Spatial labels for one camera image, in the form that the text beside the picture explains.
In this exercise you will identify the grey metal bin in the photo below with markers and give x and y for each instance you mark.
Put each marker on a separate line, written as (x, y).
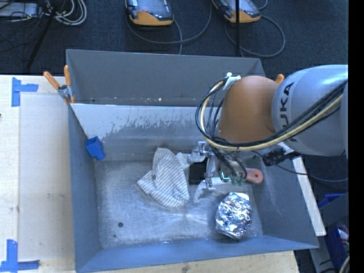
(142, 223)

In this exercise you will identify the crumpled silver foil ball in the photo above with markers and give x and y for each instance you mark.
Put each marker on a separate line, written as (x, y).
(233, 216)

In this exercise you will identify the black cylinder on white bracket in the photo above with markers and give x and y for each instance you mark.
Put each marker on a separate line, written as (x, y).
(273, 156)

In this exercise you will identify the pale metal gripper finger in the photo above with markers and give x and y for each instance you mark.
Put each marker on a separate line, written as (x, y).
(207, 185)
(199, 152)

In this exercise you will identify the pale wood board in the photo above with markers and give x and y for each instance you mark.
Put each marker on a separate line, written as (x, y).
(42, 166)

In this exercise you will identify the white striped cloth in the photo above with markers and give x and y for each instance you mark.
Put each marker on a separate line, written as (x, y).
(167, 178)

